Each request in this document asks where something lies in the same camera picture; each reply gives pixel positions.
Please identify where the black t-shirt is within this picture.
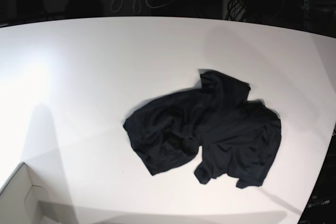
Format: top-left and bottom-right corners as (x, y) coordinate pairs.
(123, 70), (281, 189)

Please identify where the white cardboard box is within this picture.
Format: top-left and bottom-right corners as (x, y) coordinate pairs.
(0, 162), (77, 224)

